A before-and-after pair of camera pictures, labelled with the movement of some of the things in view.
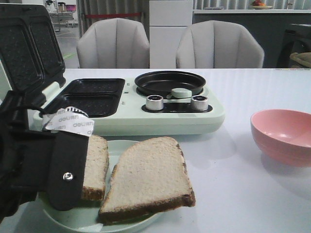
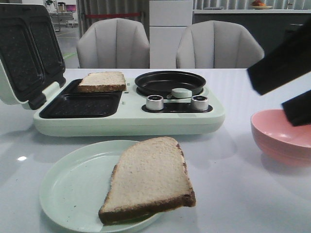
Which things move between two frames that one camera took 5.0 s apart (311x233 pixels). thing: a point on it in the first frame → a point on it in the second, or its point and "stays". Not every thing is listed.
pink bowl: [284, 135] stays
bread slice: [149, 178] stays
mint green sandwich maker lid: [31, 58] stays
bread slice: [97, 162] → [103, 82]
